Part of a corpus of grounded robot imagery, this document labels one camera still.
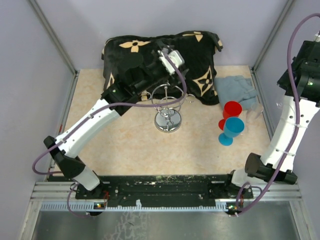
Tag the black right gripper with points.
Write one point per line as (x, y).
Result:
(279, 82)

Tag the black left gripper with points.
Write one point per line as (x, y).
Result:
(160, 45)

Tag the red plastic wine glass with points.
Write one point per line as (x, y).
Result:
(230, 109)

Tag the clear wine glass front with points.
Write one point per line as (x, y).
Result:
(252, 115)

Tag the clear wine glass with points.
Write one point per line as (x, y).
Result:
(252, 115)
(279, 104)

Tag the blue plastic wine glass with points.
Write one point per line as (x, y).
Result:
(233, 127)

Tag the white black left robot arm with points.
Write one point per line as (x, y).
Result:
(134, 77)

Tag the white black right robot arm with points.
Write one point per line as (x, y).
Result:
(288, 134)

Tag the black floral blanket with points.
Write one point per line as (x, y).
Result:
(196, 47)

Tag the grey blue cloth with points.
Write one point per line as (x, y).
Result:
(236, 88)

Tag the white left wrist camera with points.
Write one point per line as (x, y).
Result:
(174, 56)

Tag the chrome wire wine glass rack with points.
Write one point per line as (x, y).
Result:
(168, 118)

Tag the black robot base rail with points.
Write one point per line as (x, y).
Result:
(160, 191)

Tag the grey slotted cable duct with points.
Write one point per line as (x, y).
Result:
(91, 206)

